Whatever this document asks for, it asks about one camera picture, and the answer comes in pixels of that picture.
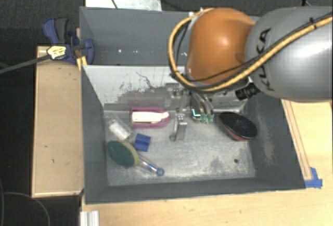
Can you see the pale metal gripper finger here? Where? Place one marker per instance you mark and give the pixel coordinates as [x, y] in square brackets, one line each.
[180, 129]
[174, 93]

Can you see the purple and white stapler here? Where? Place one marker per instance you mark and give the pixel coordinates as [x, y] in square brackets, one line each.
[149, 117]

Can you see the grey metal bin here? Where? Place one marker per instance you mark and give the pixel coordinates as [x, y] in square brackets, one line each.
[182, 162]

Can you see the blue notched block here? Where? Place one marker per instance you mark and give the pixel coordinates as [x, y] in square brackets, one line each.
[142, 142]

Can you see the black and red oval brush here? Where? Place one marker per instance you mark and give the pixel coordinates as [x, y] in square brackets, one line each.
[238, 126]

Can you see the clear glass jar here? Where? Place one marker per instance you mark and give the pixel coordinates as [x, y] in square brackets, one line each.
[119, 129]

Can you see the green and yellow round sponge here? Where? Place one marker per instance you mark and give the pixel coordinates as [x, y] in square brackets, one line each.
[120, 153]

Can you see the pale wood flat board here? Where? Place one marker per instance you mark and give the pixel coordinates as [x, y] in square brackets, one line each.
[57, 126]

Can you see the black cylinder on white bracket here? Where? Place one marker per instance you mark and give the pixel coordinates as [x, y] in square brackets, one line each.
[245, 92]

